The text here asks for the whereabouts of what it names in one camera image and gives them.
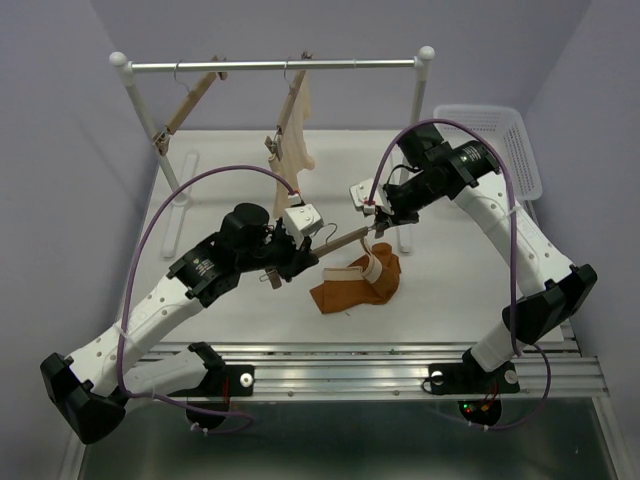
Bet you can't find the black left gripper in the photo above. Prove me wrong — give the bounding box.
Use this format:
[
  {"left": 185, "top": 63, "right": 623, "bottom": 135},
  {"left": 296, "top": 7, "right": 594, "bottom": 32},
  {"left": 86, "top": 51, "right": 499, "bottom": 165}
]
[{"left": 238, "top": 219, "right": 319, "bottom": 282}]

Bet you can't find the wooden hanger for brown underwear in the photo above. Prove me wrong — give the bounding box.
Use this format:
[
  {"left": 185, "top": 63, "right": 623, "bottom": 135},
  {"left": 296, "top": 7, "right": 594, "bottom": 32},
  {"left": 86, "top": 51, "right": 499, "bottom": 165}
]
[{"left": 259, "top": 225, "right": 374, "bottom": 290}]

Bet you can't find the brown underwear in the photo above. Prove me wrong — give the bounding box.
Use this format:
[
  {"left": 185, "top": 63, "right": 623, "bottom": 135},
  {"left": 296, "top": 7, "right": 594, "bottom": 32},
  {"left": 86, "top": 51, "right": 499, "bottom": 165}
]
[{"left": 310, "top": 239, "right": 402, "bottom": 314}]

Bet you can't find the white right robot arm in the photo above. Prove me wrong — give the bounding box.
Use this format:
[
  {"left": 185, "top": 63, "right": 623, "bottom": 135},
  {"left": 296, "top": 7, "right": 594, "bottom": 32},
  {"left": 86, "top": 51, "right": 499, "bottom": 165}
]
[{"left": 363, "top": 119, "right": 597, "bottom": 395}]

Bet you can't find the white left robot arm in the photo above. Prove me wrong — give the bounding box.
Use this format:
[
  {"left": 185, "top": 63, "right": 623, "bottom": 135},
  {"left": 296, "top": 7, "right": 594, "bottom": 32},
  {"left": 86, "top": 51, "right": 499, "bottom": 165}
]
[{"left": 40, "top": 203, "right": 323, "bottom": 445}]

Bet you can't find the cream underwear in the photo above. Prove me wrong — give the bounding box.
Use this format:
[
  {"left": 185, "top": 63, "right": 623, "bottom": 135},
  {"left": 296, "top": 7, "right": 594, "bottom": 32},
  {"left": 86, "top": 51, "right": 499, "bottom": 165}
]
[{"left": 268, "top": 73, "right": 315, "bottom": 191}]

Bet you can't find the wooden hanger with cream underwear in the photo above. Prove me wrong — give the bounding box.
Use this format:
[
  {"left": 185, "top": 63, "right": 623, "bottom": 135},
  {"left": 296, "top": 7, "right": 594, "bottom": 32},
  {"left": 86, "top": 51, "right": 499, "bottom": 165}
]
[{"left": 264, "top": 60, "right": 307, "bottom": 160}]

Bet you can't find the empty wooden clip hanger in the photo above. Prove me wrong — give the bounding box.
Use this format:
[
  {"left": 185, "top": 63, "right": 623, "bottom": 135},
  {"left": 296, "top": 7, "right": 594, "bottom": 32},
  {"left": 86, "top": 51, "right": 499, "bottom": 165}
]
[{"left": 153, "top": 68, "right": 228, "bottom": 156}]

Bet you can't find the white metal clothes rack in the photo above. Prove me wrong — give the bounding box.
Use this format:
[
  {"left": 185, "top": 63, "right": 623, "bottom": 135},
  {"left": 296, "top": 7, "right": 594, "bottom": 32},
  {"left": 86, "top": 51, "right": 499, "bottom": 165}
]
[{"left": 108, "top": 44, "right": 436, "bottom": 259}]

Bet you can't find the white plastic basket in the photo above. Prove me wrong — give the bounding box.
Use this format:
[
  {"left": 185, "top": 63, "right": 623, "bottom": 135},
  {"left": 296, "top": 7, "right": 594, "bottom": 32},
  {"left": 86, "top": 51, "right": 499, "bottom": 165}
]
[{"left": 432, "top": 103, "right": 544, "bottom": 202}]

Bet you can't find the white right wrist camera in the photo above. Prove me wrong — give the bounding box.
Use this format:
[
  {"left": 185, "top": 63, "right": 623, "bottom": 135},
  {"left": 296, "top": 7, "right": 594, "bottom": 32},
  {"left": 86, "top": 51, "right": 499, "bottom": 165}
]
[{"left": 349, "top": 178, "right": 393, "bottom": 216}]

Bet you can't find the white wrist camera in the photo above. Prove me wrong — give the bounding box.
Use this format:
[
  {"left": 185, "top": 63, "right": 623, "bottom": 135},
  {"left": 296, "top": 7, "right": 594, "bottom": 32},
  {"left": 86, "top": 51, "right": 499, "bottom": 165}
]
[
  {"left": 281, "top": 192, "right": 324, "bottom": 249},
  {"left": 349, "top": 178, "right": 393, "bottom": 216}
]

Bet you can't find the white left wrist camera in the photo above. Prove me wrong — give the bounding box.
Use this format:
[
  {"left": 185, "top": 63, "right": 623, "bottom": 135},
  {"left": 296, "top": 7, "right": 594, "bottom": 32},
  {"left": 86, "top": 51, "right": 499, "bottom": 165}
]
[{"left": 281, "top": 192, "right": 324, "bottom": 249}]

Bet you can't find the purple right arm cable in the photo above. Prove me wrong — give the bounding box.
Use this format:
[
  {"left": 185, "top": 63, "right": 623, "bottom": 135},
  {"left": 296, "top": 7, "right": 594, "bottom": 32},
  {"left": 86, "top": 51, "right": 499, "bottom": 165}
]
[{"left": 367, "top": 118, "right": 553, "bottom": 431}]

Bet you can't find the aluminium mounting rail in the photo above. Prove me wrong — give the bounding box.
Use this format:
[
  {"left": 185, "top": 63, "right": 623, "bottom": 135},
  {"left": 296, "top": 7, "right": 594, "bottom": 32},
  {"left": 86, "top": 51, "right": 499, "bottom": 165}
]
[{"left": 213, "top": 341, "right": 609, "bottom": 402}]

